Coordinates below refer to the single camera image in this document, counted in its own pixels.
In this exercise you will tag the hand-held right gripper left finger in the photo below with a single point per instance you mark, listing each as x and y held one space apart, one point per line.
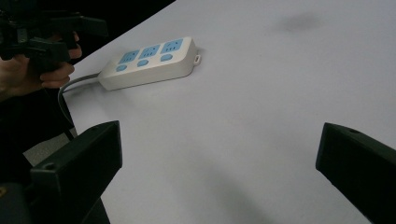
81 168

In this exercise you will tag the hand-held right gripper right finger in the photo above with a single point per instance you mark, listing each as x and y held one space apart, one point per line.
361 168

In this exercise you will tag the white power strip blue sockets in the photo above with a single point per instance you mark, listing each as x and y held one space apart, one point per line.
149 67

